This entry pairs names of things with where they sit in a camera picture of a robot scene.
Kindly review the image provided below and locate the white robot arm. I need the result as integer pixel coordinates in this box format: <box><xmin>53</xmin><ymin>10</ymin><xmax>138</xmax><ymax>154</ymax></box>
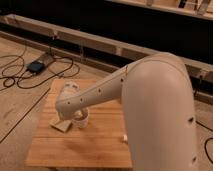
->
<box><xmin>55</xmin><ymin>52</ymin><xmax>198</xmax><ymax>171</ymax></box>

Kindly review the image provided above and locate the small white figurine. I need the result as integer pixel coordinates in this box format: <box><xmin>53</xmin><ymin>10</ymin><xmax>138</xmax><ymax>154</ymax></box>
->
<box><xmin>122</xmin><ymin>134</ymin><xmax>128</xmax><ymax>143</ymax></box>

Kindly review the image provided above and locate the wooden table board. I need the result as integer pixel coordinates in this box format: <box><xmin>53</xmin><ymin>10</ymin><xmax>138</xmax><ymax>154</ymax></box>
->
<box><xmin>25</xmin><ymin>79</ymin><xmax>132</xmax><ymax>168</ymax></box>

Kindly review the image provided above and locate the white square block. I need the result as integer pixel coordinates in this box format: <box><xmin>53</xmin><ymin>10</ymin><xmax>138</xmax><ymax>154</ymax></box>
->
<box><xmin>50</xmin><ymin>120</ymin><xmax>71</xmax><ymax>132</ymax></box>

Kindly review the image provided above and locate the blue power adapter box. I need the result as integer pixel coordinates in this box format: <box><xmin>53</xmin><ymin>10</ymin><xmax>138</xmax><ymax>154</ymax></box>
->
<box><xmin>27</xmin><ymin>61</ymin><xmax>45</xmax><ymax>74</ymax></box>

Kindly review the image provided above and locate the long wooden beam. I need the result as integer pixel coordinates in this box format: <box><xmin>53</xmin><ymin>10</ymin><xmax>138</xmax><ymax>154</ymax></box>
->
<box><xmin>0</xmin><ymin>13</ymin><xmax>213</xmax><ymax>84</ymax></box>

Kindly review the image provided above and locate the black floor cable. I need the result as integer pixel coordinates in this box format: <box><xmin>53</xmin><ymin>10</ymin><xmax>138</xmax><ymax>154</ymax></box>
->
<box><xmin>0</xmin><ymin>43</ymin><xmax>81</xmax><ymax>144</ymax></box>

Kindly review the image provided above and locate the black cable right side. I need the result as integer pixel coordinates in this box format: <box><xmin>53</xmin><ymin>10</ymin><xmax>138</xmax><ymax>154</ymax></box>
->
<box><xmin>195</xmin><ymin>77</ymin><xmax>213</xmax><ymax>166</ymax></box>

